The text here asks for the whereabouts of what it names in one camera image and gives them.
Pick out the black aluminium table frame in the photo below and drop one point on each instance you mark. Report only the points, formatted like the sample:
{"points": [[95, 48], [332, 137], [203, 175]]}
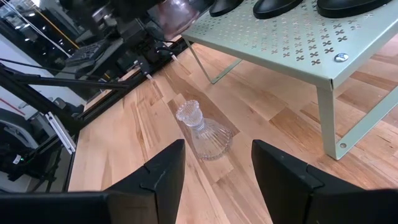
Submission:
{"points": [[46, 102]]}

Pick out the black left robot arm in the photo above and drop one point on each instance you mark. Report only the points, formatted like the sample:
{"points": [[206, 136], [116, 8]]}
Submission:
{"points": [[133, 34]]}

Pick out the pale green metal shelf riser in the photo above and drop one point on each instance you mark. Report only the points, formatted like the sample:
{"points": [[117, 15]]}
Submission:
{"points": [[280, 40]]}

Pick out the pink ribbed glass candle holder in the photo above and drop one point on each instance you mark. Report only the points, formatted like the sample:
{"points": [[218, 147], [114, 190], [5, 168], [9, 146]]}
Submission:
{"points": [[175, 17]]}

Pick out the black keyboard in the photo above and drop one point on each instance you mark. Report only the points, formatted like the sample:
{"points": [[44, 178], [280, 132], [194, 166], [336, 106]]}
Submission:
{"points": [[85, 53]]}

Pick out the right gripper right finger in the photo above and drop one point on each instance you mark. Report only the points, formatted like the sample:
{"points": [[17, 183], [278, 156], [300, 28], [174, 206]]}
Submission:
{"points": [[289, 193]]}

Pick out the silver metal bracket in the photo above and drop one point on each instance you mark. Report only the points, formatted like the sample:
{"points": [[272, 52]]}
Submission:
{"points": [[60, 133]]}

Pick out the clear ribbed glass candle holder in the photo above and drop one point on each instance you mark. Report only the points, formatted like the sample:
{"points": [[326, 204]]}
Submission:
{"points": [[210, 137]]}

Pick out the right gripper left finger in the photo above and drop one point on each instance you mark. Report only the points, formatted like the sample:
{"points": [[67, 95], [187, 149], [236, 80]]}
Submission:
{"points": [[155, 193]]}

